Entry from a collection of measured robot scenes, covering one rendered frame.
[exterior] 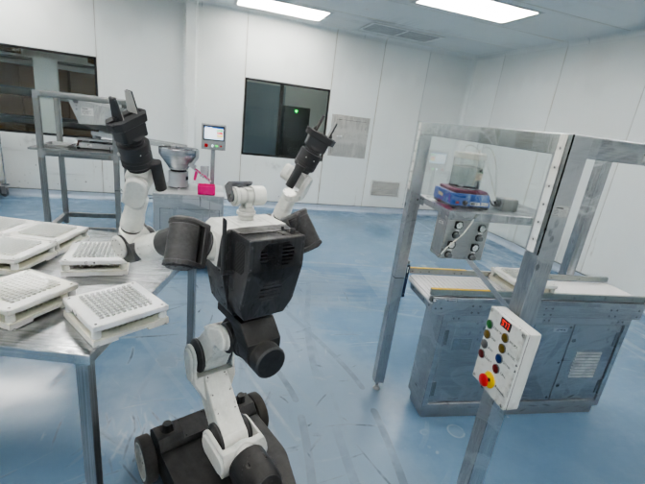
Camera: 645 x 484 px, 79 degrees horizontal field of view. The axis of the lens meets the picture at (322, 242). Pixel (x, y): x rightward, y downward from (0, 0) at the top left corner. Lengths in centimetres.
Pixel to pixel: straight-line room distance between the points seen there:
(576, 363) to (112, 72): 626
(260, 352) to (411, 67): 655
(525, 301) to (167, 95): 588
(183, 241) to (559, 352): 221
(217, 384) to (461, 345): 130
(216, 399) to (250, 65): 548
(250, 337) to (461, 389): 150
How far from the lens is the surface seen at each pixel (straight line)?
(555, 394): 291
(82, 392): 150
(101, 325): 138
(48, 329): 155
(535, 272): 131
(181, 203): 381
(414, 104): 745
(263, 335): 136
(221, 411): 179
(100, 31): 669
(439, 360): 232
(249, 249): 113
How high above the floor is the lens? 158
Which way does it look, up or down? 18 degrees down
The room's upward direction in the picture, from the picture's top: 7 degrees clockwise
